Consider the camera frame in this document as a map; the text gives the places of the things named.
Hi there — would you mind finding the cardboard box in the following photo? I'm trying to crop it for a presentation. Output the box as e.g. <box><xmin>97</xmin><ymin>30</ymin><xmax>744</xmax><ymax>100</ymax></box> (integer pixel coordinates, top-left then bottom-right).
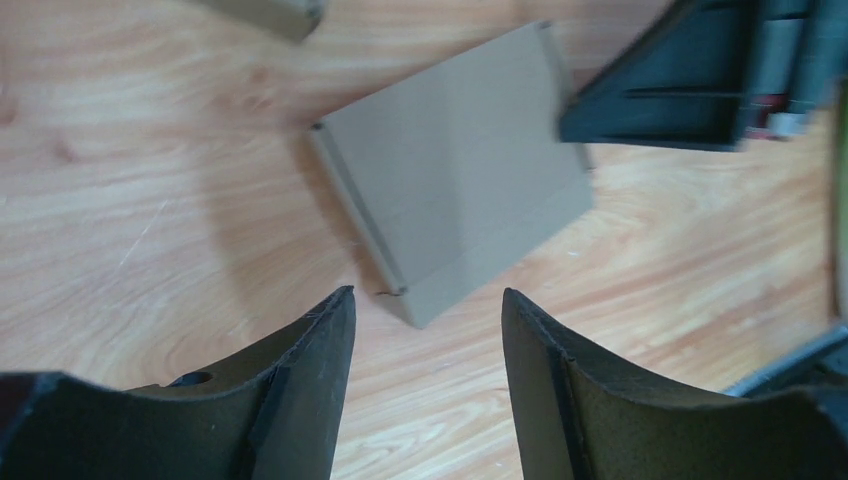
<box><xmin>199</xmin><ymin>0</ymin><xmax>329</xmax><ymax>43</ymax></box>
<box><xmin>310</xmin><ymin>21</ymin><xmax>593</xmax><ymax>329</ymax></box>

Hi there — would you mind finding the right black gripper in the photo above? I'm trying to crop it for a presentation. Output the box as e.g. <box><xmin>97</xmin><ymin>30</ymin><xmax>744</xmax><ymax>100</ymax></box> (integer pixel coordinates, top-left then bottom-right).
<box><xmin>557</xmin><ymin>1</ymin><xmax>847</xmax><ymax>152</ymax></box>

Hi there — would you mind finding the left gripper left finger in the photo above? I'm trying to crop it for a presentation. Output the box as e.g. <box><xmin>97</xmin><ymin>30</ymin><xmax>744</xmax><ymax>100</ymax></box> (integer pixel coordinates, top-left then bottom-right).
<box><xmin>1</xmin><ymin>286</ymin><xmax>356</xmax><ymax>479</ymax></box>

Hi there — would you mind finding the green napa cabbage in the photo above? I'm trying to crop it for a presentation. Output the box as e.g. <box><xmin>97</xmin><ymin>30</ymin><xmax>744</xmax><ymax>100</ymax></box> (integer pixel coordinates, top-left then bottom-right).
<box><xmin>829</xmin><ymin>77</ymin><xmax>847</xmax><ymax>324</ymax></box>

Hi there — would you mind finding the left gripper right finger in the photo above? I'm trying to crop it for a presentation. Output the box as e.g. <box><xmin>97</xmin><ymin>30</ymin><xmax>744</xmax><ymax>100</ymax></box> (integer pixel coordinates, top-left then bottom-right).
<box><xmin>501</xmin><ymin>289</ymin><xmax>847</xmax><ymax>479</ymax></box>

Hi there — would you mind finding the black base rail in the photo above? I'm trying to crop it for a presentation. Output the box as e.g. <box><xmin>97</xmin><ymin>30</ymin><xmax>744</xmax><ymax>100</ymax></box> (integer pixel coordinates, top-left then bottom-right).
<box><xmin>722</xmin><ymin>324</ymin><xmax>847</xmax><ymax>397</ymax></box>

